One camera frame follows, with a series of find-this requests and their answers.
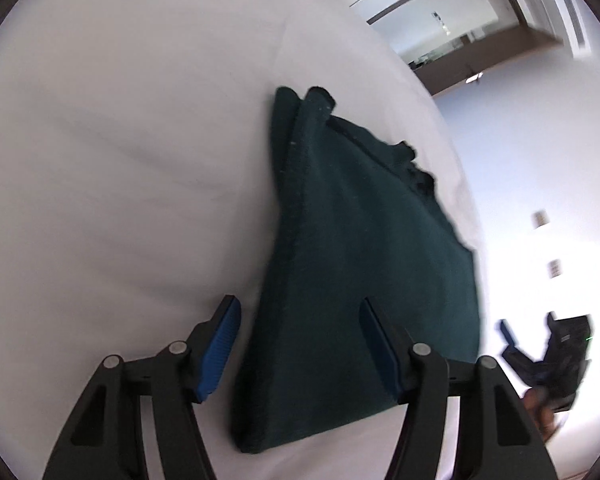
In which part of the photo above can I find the dark green sweater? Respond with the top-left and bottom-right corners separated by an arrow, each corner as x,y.
229,85 -> 483,455

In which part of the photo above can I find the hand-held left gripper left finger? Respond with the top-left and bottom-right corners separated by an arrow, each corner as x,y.
42,294 -> 242,480

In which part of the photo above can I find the brown door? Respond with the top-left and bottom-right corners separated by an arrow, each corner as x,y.
412,22 -> 568,97

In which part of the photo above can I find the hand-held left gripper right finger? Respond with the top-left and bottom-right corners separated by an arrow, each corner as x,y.
358,297 -> 561,480

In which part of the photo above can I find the white bed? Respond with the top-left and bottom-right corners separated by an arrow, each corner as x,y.
0,0 -> 486,480

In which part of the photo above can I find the person's right hand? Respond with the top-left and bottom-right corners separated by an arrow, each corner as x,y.
522,387 -> 563,436

